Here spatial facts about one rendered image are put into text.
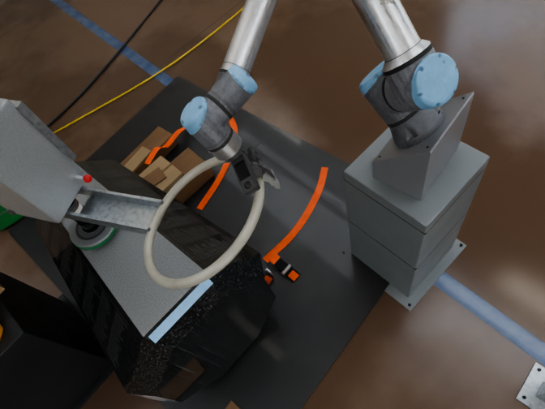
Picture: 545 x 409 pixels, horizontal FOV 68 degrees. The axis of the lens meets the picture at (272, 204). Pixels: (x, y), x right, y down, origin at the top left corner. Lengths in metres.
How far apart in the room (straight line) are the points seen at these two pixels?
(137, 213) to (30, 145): 0.40
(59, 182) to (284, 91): 2.07
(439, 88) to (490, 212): 1.47
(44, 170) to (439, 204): 1.40
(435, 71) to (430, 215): 0.56
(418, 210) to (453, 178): 0.20
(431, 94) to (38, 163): 1.25
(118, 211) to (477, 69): 2.63
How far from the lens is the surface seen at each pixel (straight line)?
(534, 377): 2.38
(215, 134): 1.09
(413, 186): 1.57
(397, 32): 1.27
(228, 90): 1.09
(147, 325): 1.68
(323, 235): 2.48
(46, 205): 1.61
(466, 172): 1.72
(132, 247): 1.84
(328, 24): 3.79
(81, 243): 1.91
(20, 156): 1.52
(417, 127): 1.46
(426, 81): 1.25
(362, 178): 1.67
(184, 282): 1.20
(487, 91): 3.22
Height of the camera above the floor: 2.24
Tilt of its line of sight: 58 degrees down
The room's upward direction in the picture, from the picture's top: 22 degrees counter-clockwise
